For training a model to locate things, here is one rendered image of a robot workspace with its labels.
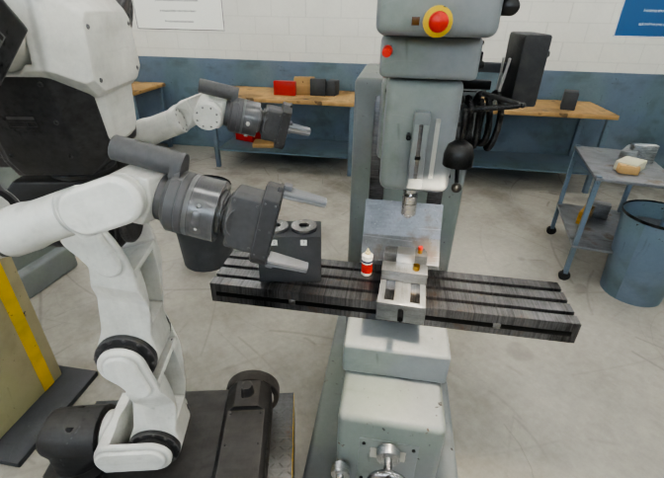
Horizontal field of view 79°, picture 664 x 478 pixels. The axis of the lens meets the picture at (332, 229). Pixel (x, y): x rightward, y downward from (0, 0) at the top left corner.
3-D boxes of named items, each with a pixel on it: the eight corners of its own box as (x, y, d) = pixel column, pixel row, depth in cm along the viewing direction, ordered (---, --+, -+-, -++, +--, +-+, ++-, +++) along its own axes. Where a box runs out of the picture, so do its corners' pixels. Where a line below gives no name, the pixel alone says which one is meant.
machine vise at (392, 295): (423, 326, 125) (428, 297, 120) (375, 318, 127) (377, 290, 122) (423, 265, 155) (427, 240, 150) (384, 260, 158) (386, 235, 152)
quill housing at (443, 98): (449, 196, 116) (468, 79, 101) (376, 191, 119) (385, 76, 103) (443, 173, 133) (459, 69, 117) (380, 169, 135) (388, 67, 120)
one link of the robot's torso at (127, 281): (98, 390, 97) (33, 219, 75) (125, 338, 113) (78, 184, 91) (162, 387, 98) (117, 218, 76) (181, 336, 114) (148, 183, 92)
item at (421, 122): (421, 190, 112) (431, 114, 102) (406, 189, 113) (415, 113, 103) (420, 184, 116) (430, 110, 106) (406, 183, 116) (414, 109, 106)
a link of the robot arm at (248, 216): (260, 278, 56) (174, 257, 54) (271, 249, 65) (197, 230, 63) (281, 195, 51) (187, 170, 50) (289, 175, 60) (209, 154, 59)
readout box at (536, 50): (539, 108, 128) (557, 35, 118) (509, 106, 129) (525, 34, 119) (523, 96, 145) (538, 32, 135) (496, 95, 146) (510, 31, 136)
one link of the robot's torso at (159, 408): (128, 478, 113) (80, 356, 90) (151, 416, 131) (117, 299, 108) (185, 475, 114) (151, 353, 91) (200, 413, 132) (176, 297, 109)
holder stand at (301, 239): (321, 281, 144) (321, 233, 135) (259, 281, 144) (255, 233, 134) (320, 263, 155) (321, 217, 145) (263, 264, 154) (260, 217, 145)
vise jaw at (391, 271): (426, 284, 132) (427, 275, 130) (380, 278, 134) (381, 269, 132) (426, 275, 137) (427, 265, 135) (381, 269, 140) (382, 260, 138)
